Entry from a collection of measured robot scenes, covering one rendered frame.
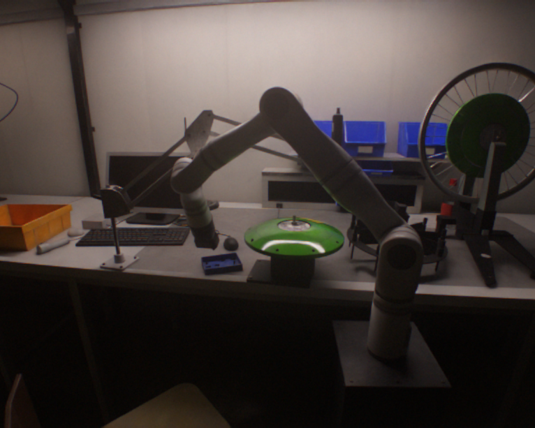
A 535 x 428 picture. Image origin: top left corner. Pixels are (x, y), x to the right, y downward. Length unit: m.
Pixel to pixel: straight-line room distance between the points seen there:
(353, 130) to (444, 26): 0.67
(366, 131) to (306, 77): 0.44
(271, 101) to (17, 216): 1.49
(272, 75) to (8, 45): 1.70
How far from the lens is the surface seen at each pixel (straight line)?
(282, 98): 0.70
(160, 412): 1.07
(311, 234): 0.92
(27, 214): 1.87
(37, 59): 2.52
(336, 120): 1.14
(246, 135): 0.78
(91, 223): 1.64
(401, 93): 1.88
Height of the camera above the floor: 1.42
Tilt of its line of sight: 18 degrees down
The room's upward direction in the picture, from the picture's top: straight up
